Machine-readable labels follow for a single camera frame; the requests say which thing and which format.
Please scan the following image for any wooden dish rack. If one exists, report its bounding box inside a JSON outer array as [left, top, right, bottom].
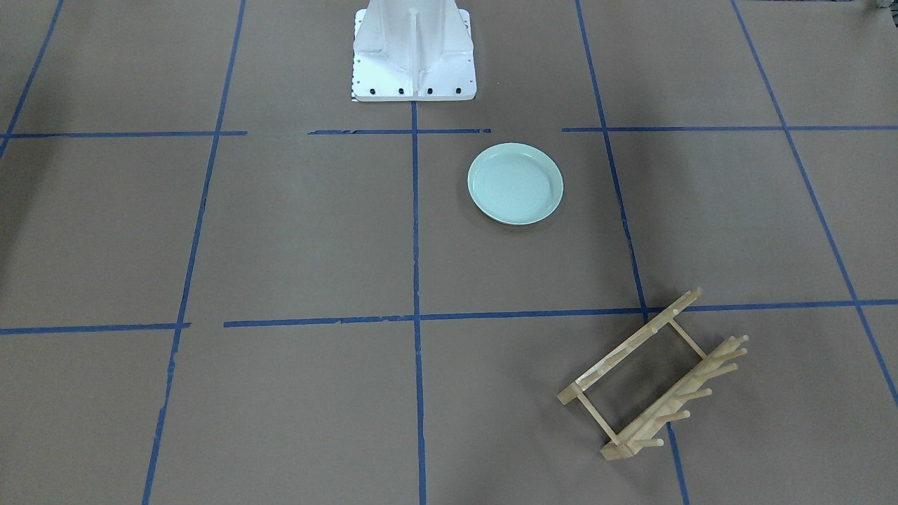
[[557, 288, 749, 461]]

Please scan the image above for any light green plate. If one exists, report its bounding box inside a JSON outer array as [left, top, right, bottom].
[[467, 142, 565, 226]]

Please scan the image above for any white pedestal column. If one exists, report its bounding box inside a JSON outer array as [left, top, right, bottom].
[[351, 1, 478, 102]]

